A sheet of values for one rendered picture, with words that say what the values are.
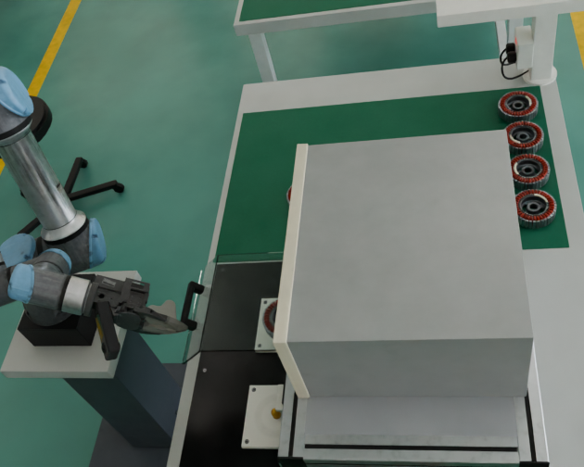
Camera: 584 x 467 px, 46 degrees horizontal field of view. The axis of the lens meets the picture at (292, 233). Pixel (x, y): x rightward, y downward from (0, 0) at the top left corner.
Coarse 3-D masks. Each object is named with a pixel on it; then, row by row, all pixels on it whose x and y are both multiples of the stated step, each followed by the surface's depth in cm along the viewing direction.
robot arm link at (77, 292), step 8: (72, 280) 140; (80, 280) 141; (88, 280) 143; (72, 288) 139; (80, 288) 140; (88, 288) 141; (72, 296) 139; (80, 296) 139; (64, 304) 139; (72, 304) 139; (80, 304) 139; (72, 312) 141; (80, 312) 141
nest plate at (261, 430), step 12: (252, 396) 163; (264, 396) 163; (276, 396) 162; (252, 408) 161; (264, 408) 161; (252, 420) 160; (264, 420) 159; (276, 420) 158; (252, 432) 158; (264, 432) 157; (276, 432) 157; (252, 444) 156; (264, 444) 155; (276, 444) 155
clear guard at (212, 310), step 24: (216, 264) 153; (240, 264) 152; (264, 264) 151; (216, 288) 149; (240, 288) 148; (264, 288) 147; (216, 312) 145; (240, 312) 144; (264, 312) 143; (192, 336) 147; (216, 336) 142; (240, 336) 141; (264, 336) 139
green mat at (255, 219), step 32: (448, 96) 216; (480, 96) 213; (256, 128) 225; (288, 128) 222; (320, 128) 219; (352, 128) 216; (384, 128) 213; (416, 128) 210; (448, 128) 208; (480, 128) 205; (544, 128) 200; (256, 160) 216; (288, 160) 213; (256, 192) 208; (224, 224) 202; (256, 224) 200
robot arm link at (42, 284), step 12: (24, 264) 140; (36, 264) 144; (48, 264) 144; (12, 276) 137; (24, 276) 138; (36, 276) 138; (48, 276) 139; (60, 276) 140; (12, 288) 137; (24, 288) 137; (36, 288) 138; (48, 288) 138; (60, 288) 139; (24, 300) 139; (36, 300) 138; (48, 300) 139; (60, 300) 139
